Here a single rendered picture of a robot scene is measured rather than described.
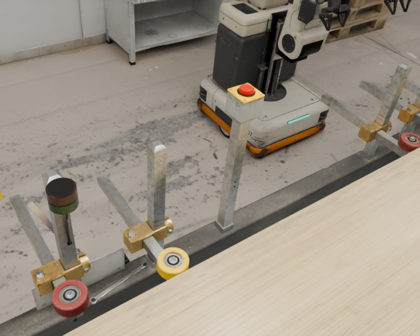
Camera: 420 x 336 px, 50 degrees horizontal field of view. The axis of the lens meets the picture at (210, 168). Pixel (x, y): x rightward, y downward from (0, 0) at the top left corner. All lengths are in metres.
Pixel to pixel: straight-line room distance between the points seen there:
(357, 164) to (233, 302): 0.97
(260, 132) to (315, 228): 1.47
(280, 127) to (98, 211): 1.17
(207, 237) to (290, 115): 1.51
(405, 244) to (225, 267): 0.51
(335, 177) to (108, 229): 1.21
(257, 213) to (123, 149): 1.47
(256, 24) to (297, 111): 0.59
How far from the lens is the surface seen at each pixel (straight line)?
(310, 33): 2.61
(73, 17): 3.89
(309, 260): 1.21
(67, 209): 0.95
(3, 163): 2.89
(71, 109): 3.24
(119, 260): 1.34
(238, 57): 2.74
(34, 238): 1.29
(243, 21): 2.64
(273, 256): 1.20
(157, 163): 1.09
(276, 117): 2.78
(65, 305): 1.09
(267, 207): 1.59
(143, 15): 4.15
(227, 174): 1.32
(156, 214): 1.21
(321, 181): 1.75
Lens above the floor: 1.83
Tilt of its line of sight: 41 degrees down
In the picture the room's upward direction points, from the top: 7 degrees clockwise
